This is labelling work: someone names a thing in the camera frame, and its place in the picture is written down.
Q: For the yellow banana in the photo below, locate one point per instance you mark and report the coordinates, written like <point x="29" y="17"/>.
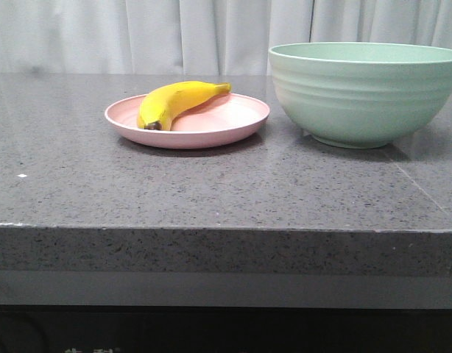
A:
<point x="162" y="106"/>

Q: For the pink plate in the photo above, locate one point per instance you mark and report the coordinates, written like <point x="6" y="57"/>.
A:
<point x="220" y="121"/>

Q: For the green bowl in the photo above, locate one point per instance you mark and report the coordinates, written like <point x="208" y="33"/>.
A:
<point x="360" y="95"/>

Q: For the white curtain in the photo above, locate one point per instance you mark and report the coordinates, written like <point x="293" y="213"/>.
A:
<point x="199" y="37"/>

